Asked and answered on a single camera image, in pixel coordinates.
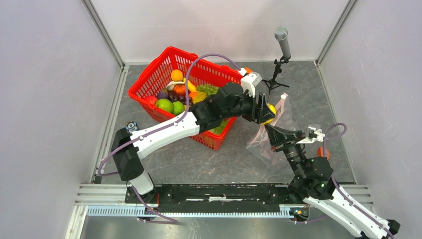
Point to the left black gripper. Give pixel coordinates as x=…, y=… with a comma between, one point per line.
x=261, y=113

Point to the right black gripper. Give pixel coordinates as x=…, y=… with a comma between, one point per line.
x=278, y=137

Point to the yellow toy lemon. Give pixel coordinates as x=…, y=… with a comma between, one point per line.
x=268, y=114

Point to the clear zip top bag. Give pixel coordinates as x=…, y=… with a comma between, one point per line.
x=259, y=145

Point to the red plastic basket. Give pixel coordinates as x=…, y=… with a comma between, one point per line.
x=158, y=74

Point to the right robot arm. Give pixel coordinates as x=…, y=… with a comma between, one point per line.
x=313, y=184

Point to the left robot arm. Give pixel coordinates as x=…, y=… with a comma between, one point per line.
x=231, y=100

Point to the black microphone tripod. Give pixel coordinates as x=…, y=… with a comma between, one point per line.
x=272, y=83

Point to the orange toy block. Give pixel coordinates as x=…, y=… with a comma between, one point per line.
x=321, y=152

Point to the green toy grapes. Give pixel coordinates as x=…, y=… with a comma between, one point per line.
x=207, y=88

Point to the yellow green toy starfruit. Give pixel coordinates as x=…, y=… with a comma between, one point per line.
x=199, y=96

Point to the grey microphone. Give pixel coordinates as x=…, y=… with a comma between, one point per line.
x=281, y=35

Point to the green toy pepper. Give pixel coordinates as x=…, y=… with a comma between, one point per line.
x=179, y=108

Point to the purple toy grapes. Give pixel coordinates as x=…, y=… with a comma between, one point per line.
x=175, y=97

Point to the orange toy tangerine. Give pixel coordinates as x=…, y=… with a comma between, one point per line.
x=177, y=75

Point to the green toy apple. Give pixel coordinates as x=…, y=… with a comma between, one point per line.
x=165, y=104

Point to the small blue cartoon toy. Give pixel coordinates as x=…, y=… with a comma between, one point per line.
x=131, y=126

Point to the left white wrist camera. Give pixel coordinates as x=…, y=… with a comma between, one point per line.
x=249, y=81

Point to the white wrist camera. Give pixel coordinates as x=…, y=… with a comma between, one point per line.
x=249, y=81
x=314, y=133

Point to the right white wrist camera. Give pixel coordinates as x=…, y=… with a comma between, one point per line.
x=314, y=133

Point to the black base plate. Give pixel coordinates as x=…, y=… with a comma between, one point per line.
x=221, y=198

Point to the aluminium frame rail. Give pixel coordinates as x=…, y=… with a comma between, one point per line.
x=109, y=200

